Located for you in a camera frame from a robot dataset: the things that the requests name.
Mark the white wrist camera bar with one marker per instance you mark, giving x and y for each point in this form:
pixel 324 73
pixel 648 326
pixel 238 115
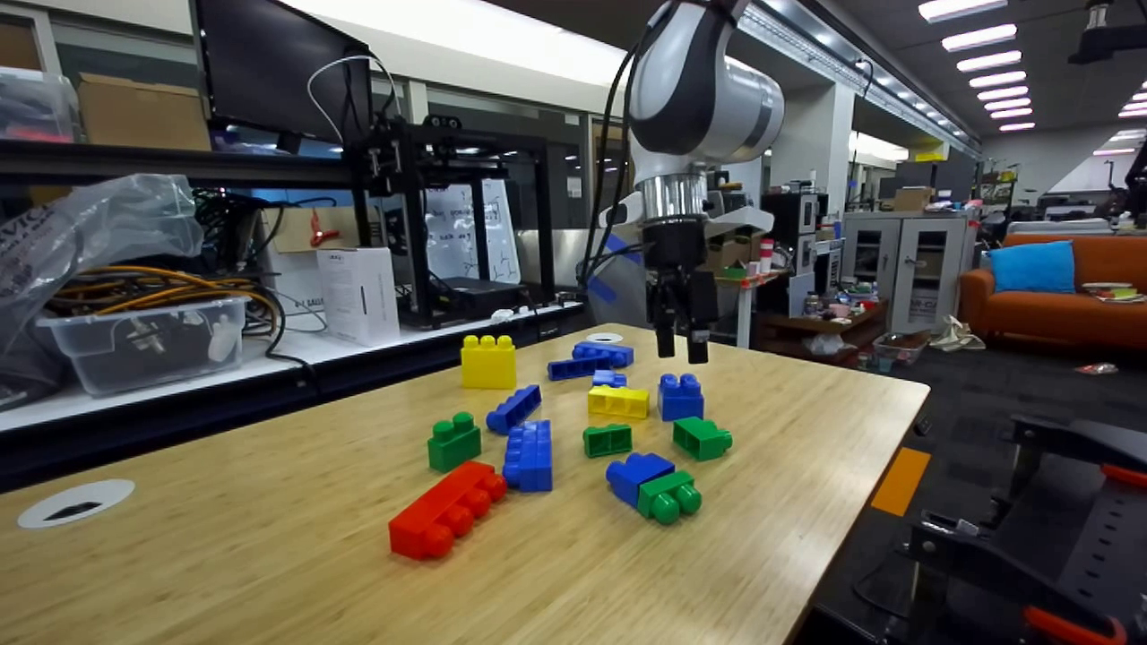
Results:
pixel 739 222

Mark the ceiling light panel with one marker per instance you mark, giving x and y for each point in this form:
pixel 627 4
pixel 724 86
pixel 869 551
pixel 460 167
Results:
pixel 987 57
pixel 954 7
pixel 997 81
pixel 981 36

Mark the brown cardboard box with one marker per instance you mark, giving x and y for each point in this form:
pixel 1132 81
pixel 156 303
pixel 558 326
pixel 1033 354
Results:
pixel 144 112

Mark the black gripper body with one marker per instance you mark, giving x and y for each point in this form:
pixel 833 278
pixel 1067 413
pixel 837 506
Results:
pixel 678 252

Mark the orange floor marker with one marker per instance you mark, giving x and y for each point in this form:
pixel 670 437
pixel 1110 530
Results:
pixel 902 483

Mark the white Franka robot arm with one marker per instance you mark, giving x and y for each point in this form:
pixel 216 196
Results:
pixel 703 96

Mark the black upper shelf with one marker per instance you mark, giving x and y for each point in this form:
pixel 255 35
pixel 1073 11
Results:
pixel 181 161

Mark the black metal stand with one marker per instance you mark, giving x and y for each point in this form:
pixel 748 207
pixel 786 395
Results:
pixel 1052 537

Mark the black 3D printer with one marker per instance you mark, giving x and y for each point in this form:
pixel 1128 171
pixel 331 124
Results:
pixel 467 290

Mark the blue small toy block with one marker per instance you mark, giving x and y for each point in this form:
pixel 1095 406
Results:
pixel 631 474
pixel 607 377

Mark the clear plastic bag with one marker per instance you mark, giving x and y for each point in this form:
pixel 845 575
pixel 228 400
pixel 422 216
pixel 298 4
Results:
pixel 84 236

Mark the white cardboard box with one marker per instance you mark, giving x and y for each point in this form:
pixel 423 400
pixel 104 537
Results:
pixel 357 290

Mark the blue cushion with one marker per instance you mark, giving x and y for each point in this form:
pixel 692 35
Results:
pixel 1033 266

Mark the grey glass-door cabinet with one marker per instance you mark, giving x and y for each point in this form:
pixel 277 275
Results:
pixel 933 269
pixel 869 269

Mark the red long toy block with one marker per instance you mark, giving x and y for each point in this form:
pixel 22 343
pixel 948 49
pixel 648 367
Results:
pixel 447 511

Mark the yellow square toy block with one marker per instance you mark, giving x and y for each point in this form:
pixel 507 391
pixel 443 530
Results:
pixel 618 403

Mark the blue large toy block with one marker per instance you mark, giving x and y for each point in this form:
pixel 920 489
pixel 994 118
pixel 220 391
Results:
pixel 605 354

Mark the blue square four-stud block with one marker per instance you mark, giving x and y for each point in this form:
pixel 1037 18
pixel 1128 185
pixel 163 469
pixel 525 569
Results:
pixel 682 400

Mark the white workbench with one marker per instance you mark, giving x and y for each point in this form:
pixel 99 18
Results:
pixel 361 346

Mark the blue long toy block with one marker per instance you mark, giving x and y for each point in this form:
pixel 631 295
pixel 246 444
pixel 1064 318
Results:
pixel 530 456
pixel 515 408
pixel 570 367

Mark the green toy block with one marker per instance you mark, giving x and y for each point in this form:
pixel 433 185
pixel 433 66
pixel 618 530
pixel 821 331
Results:
pixel 607 437
pixel 454 443
pixel 669 496
pixel 700 437

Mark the yellow tall toy block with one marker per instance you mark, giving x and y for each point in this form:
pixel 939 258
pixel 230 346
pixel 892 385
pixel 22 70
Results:
pixel 490 364

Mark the orange sofa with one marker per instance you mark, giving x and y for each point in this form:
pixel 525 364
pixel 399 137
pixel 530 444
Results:
pixel 1052 312

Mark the black computer monitor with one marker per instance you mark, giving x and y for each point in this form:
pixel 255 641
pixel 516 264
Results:
pixel 282 66

